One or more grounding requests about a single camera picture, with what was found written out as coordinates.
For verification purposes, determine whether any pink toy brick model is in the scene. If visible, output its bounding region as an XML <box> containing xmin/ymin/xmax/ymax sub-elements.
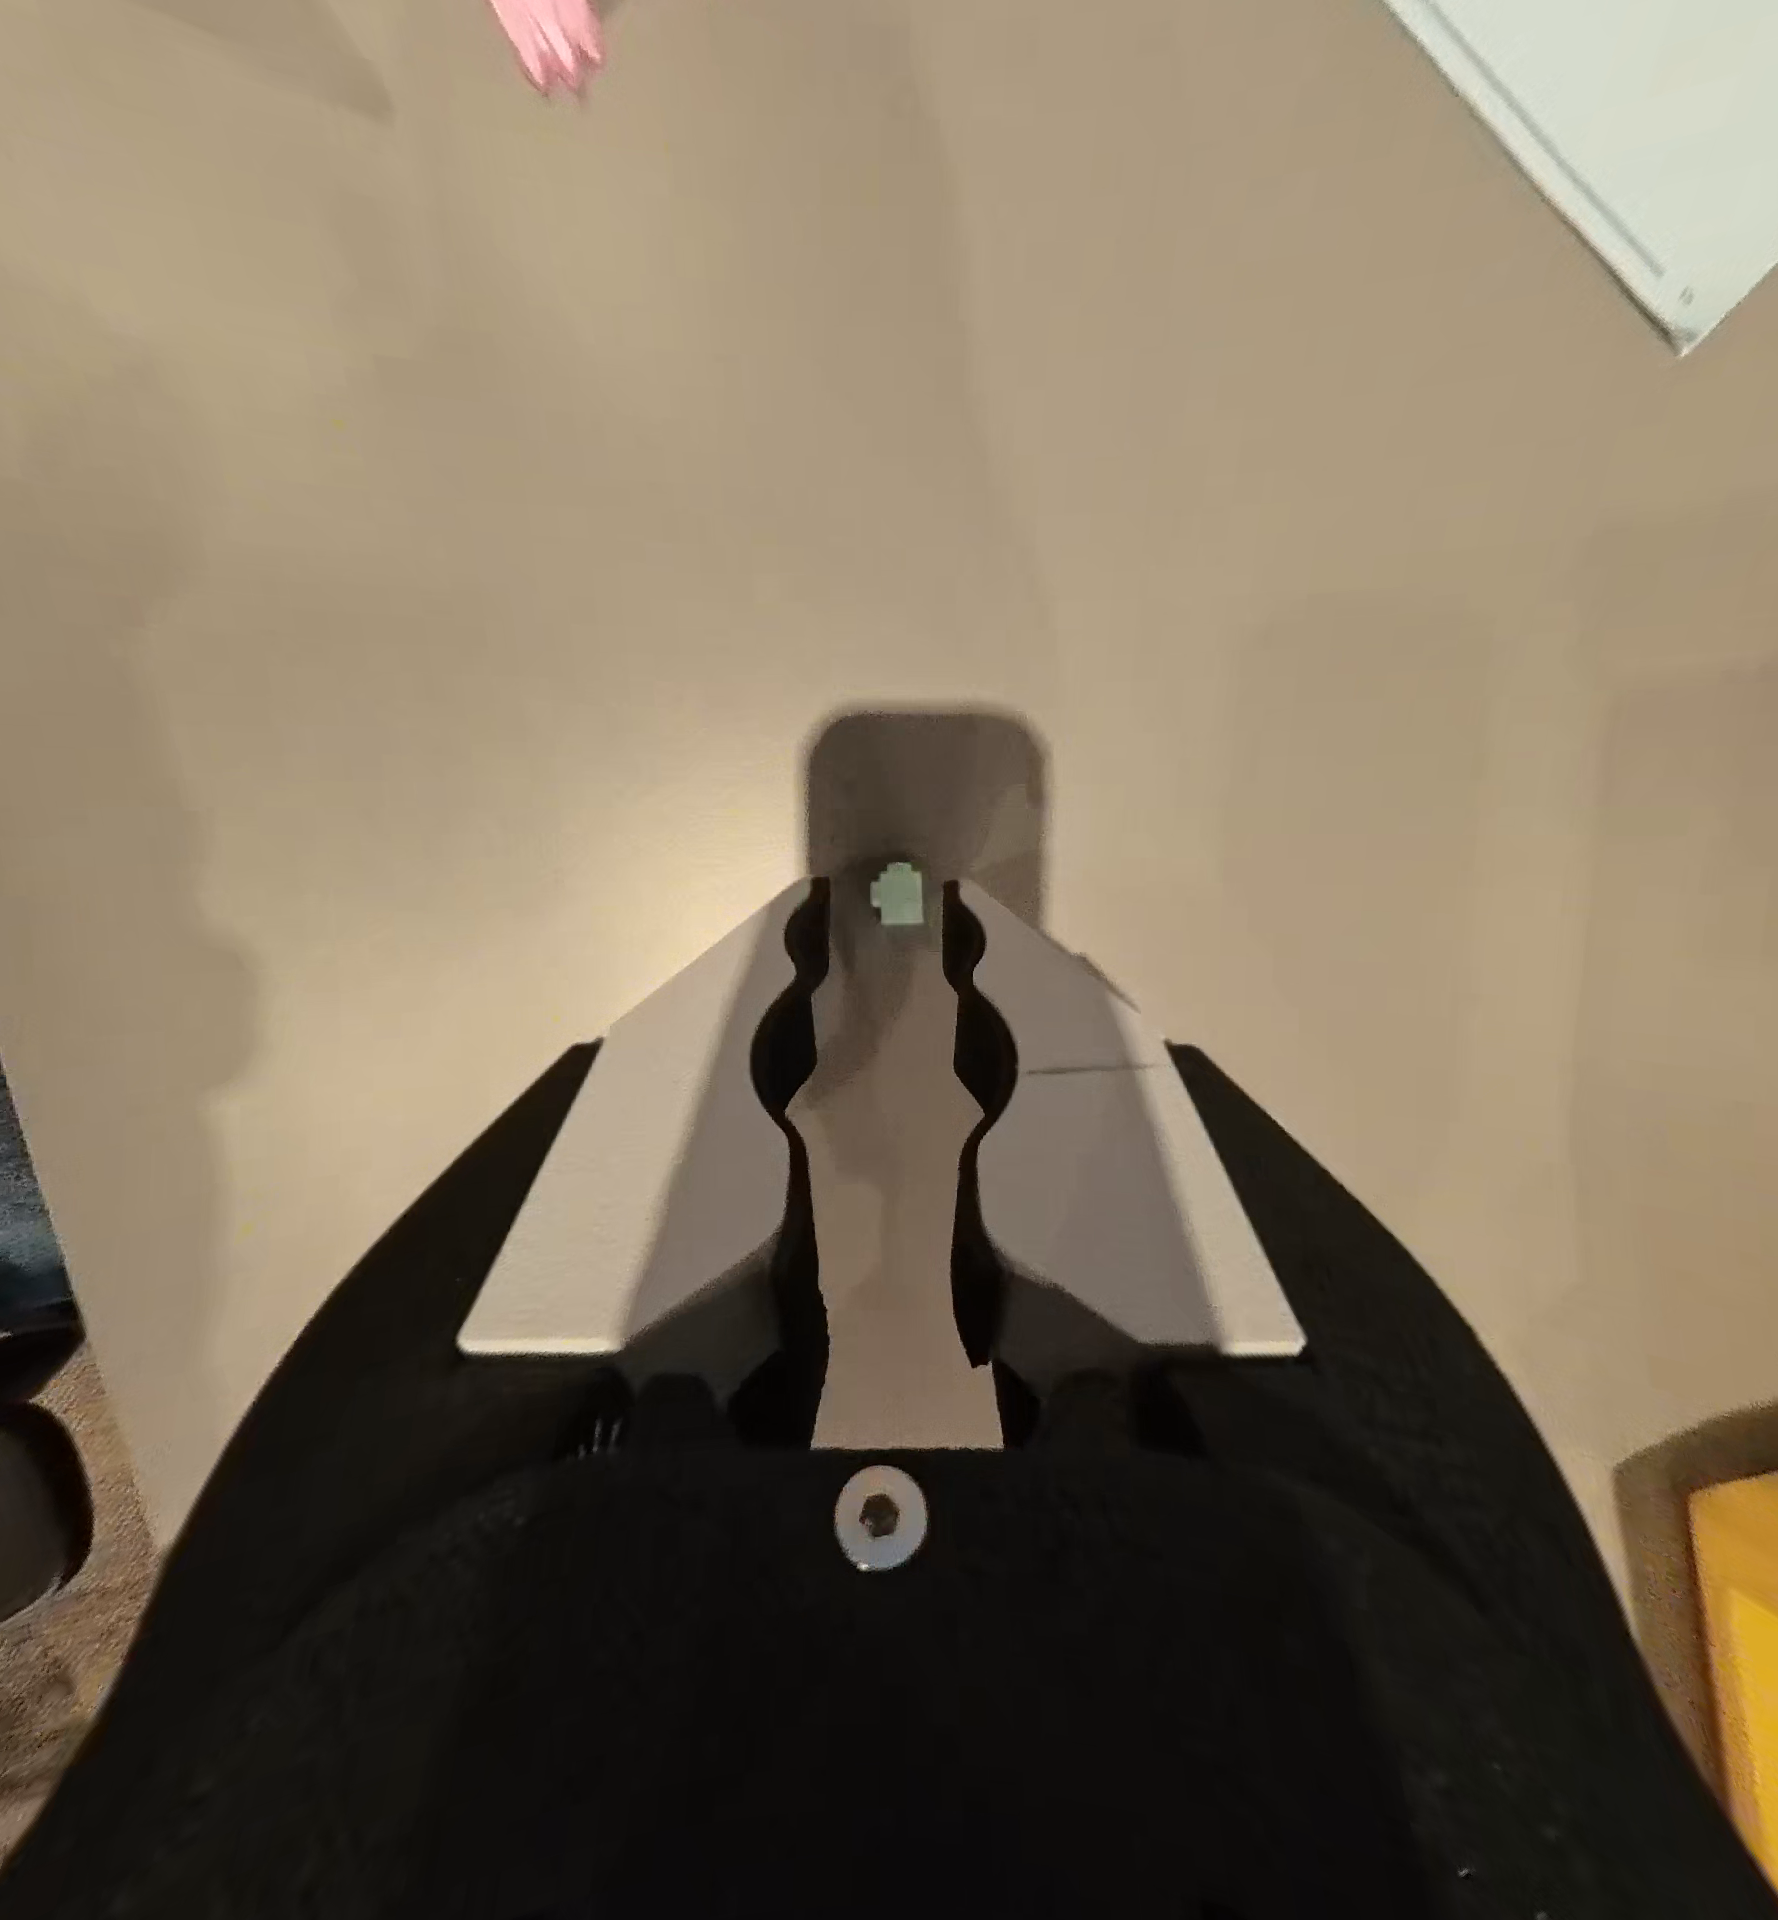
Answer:
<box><xmin>490</xmin><ymin>0</ymin><xmax>609</xmax><ymax>102</ymax></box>

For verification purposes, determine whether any open light blue instruction booklet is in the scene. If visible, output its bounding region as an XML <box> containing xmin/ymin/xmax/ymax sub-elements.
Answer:
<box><xmin>1381</xmin><ymin>0</ymin><xmax>1778</xmax><ymax>355</ymax></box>

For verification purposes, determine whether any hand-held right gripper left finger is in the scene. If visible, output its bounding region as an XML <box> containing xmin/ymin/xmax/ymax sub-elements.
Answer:
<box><xmin>458</xmin><ymin>874</ymin><xmax>834</xmax><ymax>1357</ymax></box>

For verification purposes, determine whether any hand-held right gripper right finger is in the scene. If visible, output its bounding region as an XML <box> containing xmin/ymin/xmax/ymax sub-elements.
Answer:
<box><xmin>938</xmin><ymin>874</ymin><xmax>1309</xmax><ymax>1368</ymax></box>

